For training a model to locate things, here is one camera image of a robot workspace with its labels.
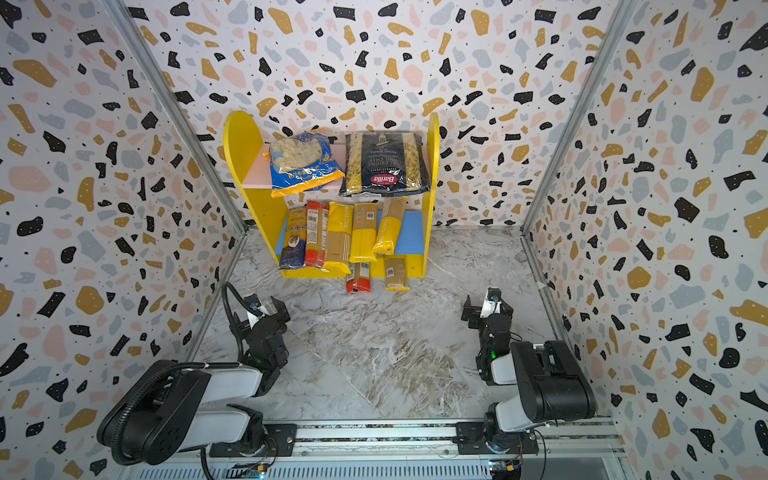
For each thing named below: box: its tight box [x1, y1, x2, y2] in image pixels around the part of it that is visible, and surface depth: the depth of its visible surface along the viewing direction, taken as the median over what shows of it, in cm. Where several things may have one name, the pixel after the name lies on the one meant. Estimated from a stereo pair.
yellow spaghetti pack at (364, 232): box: [349, 202, 378, 263], surface depth 99 cm
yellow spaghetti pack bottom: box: [372, 196, 408, 255], surface depth 102 cm
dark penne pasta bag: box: [339, 131, 431, 197], surface depth 74 cm
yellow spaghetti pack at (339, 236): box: [323, 201, 354, 275], surface depth 99 cm
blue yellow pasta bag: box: [280, 205, 307, 270], surface depth 97 cm
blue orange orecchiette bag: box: [269, 132, 346, 198], surface depth 72 cm
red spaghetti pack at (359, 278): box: [346, 262, 371, 294], surface depth 104 cm
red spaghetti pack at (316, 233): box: [305, 200, 330, 269], surface depth 97 cm
